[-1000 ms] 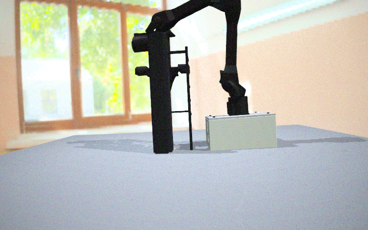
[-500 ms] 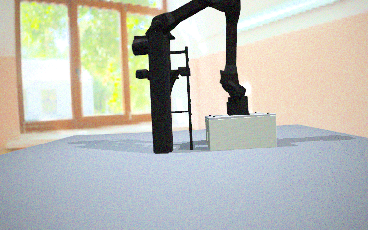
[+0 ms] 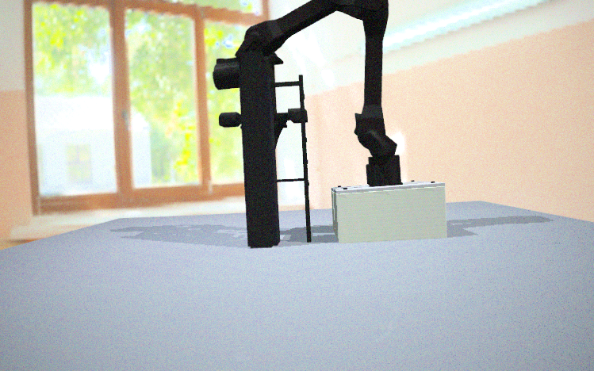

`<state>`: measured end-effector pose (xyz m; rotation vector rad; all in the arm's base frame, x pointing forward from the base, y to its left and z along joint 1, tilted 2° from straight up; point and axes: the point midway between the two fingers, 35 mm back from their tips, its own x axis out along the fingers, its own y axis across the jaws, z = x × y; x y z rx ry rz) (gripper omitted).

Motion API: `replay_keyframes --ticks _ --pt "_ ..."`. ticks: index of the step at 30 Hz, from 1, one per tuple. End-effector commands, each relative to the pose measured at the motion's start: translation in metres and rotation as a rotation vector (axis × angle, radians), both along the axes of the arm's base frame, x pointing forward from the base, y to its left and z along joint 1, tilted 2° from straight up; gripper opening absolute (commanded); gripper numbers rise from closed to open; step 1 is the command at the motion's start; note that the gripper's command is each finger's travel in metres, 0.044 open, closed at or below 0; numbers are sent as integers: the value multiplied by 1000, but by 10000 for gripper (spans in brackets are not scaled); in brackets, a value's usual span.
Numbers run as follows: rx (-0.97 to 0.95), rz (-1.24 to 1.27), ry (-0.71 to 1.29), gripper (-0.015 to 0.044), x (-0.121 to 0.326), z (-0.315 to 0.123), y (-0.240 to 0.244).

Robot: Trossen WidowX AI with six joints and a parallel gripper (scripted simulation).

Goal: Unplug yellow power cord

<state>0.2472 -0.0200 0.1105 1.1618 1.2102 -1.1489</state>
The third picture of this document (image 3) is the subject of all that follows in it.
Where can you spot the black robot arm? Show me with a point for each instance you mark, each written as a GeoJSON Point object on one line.
{"type": "Point", "coordinates": [268, 36]}

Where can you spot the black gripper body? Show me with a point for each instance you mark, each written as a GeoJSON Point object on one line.
{"type": "Point", "coordinates": [293, 114]}

